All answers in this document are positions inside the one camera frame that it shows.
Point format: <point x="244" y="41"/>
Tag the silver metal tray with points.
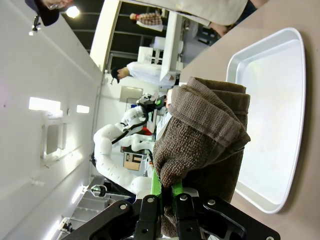
<point x="272" y="112"/>

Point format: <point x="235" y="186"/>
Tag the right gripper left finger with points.
<point x="147" y="220"/>

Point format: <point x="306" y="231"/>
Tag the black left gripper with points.
<point x="146" y="101"/>

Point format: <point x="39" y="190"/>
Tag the person's left hand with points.
<point x="220" y="29"/>

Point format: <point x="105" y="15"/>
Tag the round ceiling lamp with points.
<point x="72" y="11"/>

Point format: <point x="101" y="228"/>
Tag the bystander in black top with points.
<point x="48" y="11"/>

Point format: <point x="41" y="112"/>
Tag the white cloth label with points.
<point x="162" y="126"/>

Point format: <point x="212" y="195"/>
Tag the bystander with black cap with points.
<point x="145" y="72"/>

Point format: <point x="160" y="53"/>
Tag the brown terry cloth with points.
<point x="200" y="130"/>

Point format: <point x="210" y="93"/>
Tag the bystander in plaid shirt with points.
<point x="150" y="20"/>

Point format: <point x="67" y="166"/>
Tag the brown cardboard box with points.
<point x="133" y="161"/>

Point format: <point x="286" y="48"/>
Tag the blue jeans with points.
<point x="248" y="7"/>

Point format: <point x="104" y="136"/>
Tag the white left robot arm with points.
<point x="107" y="150"/>

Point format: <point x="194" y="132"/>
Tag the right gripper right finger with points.
<point x="190" y="220"/>

